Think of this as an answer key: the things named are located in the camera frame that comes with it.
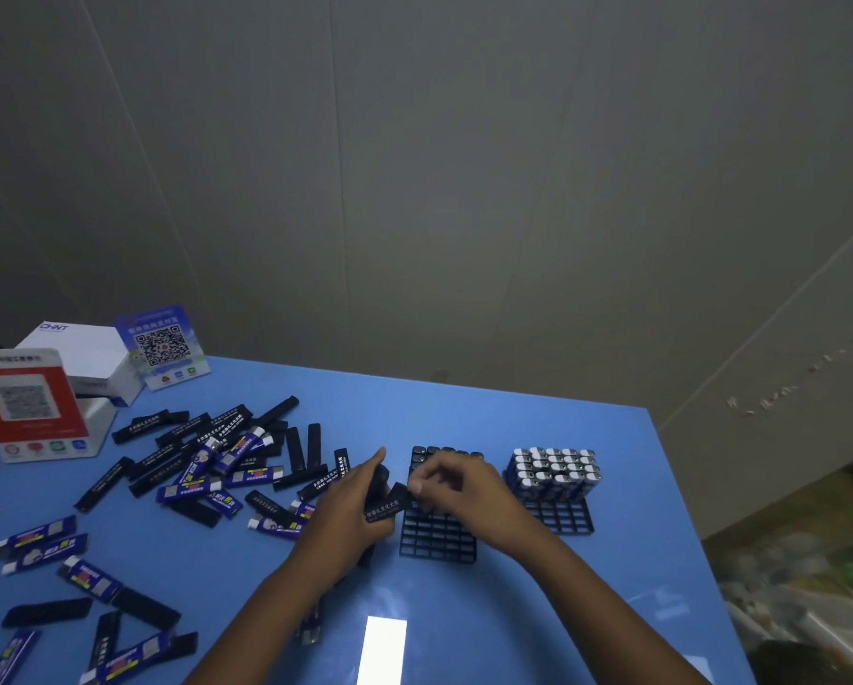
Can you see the person's right hand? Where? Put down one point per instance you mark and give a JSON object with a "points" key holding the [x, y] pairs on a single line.
{"points": [[476, 499]]}

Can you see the person's left hand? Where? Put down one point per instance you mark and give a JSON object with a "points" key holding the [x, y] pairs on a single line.
{"points": [[337, 527]]}

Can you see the black grid tray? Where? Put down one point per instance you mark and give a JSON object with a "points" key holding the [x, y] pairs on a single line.
{"points": [[437, 542], [562, 519]]}

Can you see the black white-printed lighter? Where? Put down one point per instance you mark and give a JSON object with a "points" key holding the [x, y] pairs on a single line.
{"points": [[390, 502]]}

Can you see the black slim lighter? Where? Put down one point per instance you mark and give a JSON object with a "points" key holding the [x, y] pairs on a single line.
{"points": [[379, 481]]}

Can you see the row of black lighters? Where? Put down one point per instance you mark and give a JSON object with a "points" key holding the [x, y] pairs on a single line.
{"points": [[426, 456]]}

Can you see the row of blue lighters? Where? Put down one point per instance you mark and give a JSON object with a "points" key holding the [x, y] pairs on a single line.
{"points": [[555, 474]]}

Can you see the pile of mixed lighters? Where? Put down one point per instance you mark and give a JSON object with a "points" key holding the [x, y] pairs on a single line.
{"points": [[191, 486]]}

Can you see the person's left forearm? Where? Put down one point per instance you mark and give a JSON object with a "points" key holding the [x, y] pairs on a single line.
{"points": [[248, 627]]}

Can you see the person's right forearm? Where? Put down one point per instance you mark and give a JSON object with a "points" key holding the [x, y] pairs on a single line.
{"points": [[612, 620]]}

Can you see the blue code sign stand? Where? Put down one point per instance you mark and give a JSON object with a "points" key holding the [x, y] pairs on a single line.
{"points": [[162, 345]]}

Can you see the white cardboard box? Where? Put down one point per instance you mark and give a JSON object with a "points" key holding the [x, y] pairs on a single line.
{"points": [[84, 349]]}

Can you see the red code sign stand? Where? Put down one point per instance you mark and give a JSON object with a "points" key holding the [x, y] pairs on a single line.
{"points": [[27, 406]]}

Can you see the crumpled clear plastic bags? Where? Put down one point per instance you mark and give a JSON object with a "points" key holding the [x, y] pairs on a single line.
{"points": [[804, 606]]}

